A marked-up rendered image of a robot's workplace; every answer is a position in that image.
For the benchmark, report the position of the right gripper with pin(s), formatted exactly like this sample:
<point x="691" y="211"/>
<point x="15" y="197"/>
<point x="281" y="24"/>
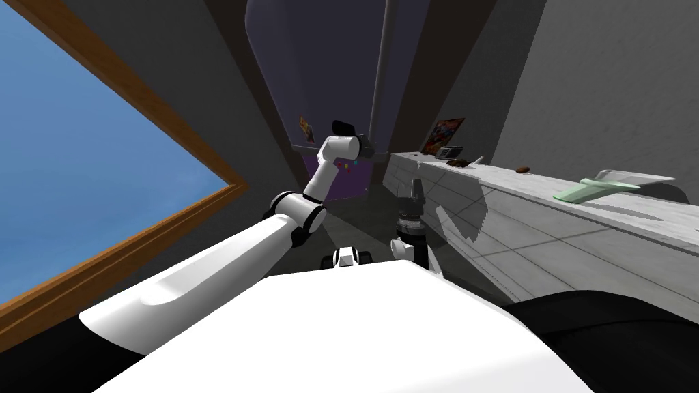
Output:
<point x="417" y="195"/>

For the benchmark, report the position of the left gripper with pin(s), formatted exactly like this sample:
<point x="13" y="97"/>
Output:
<point x="366" y="146"/>

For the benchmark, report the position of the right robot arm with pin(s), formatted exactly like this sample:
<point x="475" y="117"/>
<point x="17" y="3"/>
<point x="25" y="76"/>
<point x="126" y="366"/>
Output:
<point x="611" y="344"/>

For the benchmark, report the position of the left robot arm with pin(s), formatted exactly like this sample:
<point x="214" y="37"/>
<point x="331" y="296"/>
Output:
<point x="218" y="267"/>

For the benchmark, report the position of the dark brown lump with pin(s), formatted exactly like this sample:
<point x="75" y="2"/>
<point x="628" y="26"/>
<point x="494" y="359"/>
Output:
<point x="457" y="162"/>

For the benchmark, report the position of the small grey box device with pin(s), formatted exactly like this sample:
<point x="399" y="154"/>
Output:
<point x="449" y="152"/>

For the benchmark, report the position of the colourful fridge sticker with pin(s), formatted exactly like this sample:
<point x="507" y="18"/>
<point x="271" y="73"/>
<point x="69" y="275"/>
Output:
<point x="307" y="130"/>

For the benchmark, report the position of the colourful framed picture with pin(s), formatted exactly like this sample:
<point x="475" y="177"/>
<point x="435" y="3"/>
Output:
<point x="443" y="135"/>

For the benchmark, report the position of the dark purple fridge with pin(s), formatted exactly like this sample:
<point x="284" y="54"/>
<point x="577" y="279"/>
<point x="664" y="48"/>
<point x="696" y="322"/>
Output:
<point x="327" y="82"/>

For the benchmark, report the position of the dark fridge door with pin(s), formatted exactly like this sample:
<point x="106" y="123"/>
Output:
<point x="322" y="71"/>

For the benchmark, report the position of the small brown round lump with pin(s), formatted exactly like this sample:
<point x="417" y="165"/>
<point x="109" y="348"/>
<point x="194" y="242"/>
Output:
<point x="523" y="170"/>

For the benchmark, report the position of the white kitchen counter cabinet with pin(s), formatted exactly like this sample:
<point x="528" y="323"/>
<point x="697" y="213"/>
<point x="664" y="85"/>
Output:
<point x="546" y="240"/>

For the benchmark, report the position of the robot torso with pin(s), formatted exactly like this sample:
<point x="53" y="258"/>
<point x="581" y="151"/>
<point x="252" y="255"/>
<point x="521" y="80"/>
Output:
<point x="349" y="333"/>

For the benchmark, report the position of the window with wooden frame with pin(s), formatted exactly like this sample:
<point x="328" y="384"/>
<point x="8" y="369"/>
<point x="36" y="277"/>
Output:
<point x="71" y="153"/>

